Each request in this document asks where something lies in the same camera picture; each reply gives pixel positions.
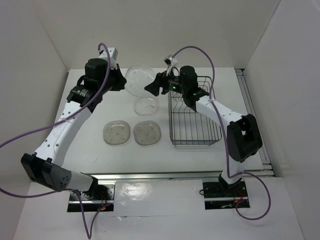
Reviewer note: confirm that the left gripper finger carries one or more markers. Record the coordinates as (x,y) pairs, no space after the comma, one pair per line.
(118,86)
(119,75)

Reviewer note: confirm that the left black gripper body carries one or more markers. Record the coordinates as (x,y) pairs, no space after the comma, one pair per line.
(113,80)

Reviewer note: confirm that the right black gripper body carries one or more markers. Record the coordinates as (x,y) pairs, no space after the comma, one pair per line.
(174,83)

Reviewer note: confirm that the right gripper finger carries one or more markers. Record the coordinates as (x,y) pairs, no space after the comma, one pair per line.
(165,88)
(155,86)

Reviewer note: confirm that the clear plate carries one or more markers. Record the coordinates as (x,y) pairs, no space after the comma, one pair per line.
(146,106)
(116,132)
(138,76)
(147,133)

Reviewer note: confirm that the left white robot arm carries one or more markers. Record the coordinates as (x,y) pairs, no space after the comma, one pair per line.
(44,165)

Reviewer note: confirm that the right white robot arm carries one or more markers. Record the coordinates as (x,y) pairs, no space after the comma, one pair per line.
(241,134)

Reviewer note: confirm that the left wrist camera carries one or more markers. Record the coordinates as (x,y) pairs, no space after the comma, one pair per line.
(110,56)

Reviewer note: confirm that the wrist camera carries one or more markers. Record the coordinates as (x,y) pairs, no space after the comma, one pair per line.
(110,56)
(171,62)

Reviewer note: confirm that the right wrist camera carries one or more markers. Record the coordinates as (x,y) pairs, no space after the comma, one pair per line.
(171,62)

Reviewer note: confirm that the wire dish rack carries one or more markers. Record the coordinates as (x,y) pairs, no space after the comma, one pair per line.
(188,128)

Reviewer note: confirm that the aluminium front rail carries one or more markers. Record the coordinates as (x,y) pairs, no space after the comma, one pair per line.
(155,176)

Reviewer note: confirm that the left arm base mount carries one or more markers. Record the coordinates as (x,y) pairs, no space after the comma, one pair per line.
(103,199)

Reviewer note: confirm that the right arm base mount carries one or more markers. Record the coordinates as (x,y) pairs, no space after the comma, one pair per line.
(216,197)

